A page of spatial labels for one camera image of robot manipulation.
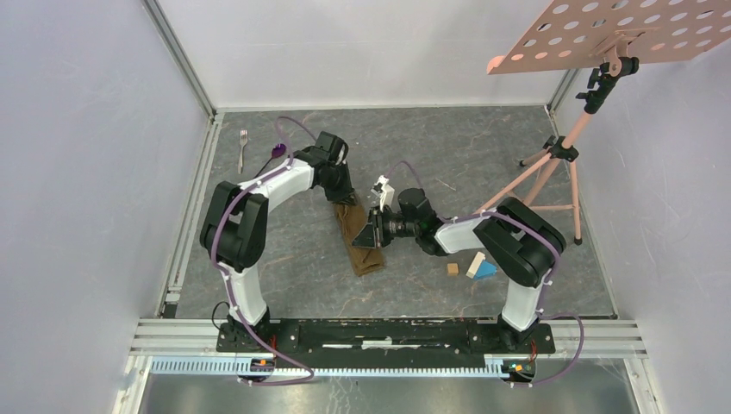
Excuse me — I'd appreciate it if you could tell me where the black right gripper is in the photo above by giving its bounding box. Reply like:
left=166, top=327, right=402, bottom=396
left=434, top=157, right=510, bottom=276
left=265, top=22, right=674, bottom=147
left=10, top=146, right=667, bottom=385
left=351, top=205, right=419, bottom=249

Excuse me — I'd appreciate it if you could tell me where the brown cloth napkin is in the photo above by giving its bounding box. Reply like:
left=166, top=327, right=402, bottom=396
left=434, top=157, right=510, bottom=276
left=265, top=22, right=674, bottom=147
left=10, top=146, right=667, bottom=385
left=333, top=193, right=385, bottom=277

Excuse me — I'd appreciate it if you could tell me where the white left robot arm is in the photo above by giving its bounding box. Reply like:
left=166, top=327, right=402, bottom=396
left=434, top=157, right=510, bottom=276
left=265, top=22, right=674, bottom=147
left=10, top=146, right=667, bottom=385
left=199, top=132, right=357, bottom=352

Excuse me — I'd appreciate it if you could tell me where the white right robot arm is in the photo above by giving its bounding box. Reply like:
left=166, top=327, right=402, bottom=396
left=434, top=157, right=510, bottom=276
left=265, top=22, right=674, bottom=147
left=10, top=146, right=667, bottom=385
left=352, top=188, right=566, bottom=352

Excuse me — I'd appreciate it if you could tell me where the purple metallic spoon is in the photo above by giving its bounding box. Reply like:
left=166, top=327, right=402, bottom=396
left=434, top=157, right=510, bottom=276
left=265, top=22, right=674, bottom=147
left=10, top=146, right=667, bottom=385
left=255, top=143, right=287, bottom=177

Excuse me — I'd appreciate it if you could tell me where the silver fork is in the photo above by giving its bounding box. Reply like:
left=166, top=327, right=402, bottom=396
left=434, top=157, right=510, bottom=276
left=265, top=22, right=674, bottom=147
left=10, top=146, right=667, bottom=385
left=237, top=129, right=248, bottom=174

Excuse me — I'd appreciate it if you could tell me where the small tan wooden cube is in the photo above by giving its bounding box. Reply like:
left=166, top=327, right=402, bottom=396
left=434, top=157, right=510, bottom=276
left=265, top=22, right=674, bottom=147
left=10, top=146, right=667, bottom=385
left=447, top=263, right=459, bottom=277

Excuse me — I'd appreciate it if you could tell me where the cream wooden block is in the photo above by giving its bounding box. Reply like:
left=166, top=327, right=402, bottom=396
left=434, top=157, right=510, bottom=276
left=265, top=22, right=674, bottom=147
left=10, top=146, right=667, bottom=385
left=465, top=252, right=485, bottom=279

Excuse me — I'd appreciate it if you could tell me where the blue wooden triangle block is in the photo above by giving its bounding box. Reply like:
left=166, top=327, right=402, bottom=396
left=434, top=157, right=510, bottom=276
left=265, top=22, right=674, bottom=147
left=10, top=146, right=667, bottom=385
left=473, top=260, right=497, bottom=280

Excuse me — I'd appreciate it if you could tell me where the pink music stand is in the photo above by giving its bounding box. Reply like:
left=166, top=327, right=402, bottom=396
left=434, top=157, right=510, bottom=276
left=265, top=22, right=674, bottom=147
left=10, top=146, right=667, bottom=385
left=482, top=0, right=730, bottom=244

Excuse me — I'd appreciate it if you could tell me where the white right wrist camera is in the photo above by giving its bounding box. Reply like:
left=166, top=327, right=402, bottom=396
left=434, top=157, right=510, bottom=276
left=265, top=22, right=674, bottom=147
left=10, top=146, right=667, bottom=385
left=371, top=175, right=395, bottom=211

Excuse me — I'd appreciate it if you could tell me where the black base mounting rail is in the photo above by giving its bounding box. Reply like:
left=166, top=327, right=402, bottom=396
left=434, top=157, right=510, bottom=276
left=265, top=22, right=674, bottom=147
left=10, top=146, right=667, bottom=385
left=216, top=317, right=556, bottom=370

